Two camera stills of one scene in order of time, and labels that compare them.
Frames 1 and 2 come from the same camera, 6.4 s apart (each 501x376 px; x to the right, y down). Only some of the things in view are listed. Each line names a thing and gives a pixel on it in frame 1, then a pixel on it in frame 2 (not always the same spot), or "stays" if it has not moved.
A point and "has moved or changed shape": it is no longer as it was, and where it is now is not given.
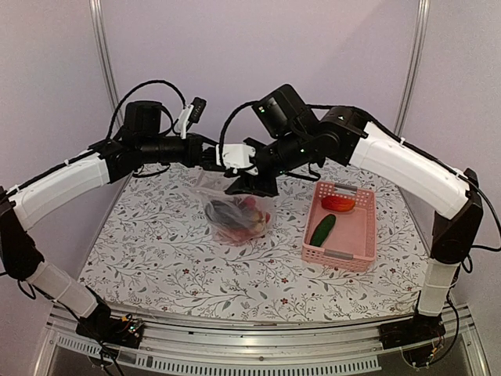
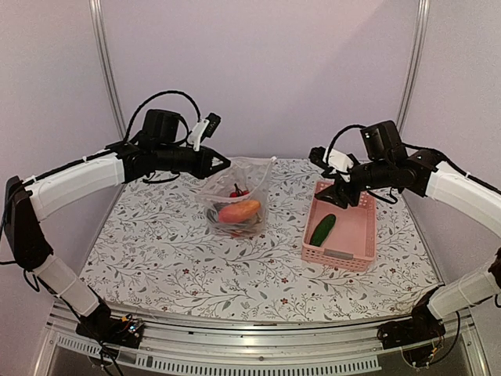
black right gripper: [245, 185] -> [339, 195]
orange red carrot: [337, 203] has moved or changed shape
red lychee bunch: [261, 218] has moved or changed shape
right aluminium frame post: [415, 67] stays
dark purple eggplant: [225, 213] -> [246, 225]
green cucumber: [322, 229] stays
